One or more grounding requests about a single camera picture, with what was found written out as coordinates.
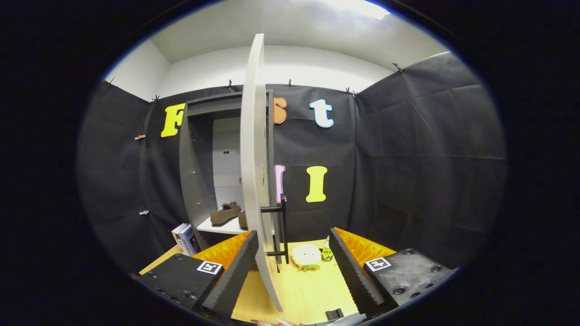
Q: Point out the yellow round plush toy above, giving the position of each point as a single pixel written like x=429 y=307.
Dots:
x=306 y=256

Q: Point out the blue book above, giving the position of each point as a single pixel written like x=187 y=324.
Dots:
x=189 y=241

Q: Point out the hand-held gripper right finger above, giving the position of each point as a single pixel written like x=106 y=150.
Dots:
x=353 y=276

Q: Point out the brown fuzzy shoe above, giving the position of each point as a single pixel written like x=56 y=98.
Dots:
x=224 y=215
x=243 y=219

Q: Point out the green bottle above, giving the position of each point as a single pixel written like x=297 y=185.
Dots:
x=327 y=252

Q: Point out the grey shoe cabinet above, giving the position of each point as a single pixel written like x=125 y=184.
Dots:
x=197 y=181

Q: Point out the black backdrop cloth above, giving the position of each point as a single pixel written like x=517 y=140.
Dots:
x=408 y=158

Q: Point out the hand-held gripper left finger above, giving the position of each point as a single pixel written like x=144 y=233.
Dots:
x=233 y=276

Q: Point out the beige shoe cabinet door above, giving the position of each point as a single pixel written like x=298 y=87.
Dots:
x=251 y=158

